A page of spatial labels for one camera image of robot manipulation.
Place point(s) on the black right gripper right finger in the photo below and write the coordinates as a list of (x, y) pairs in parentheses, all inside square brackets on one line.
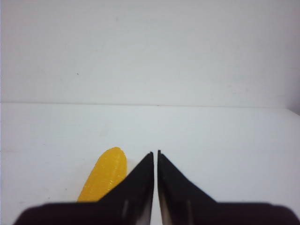
[(183, 203)]

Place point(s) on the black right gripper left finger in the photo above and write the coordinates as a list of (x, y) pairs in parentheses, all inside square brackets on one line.
[(129, 203)]

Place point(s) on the yellow toy corn cob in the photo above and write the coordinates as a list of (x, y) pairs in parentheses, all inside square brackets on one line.
[(109, 170)]

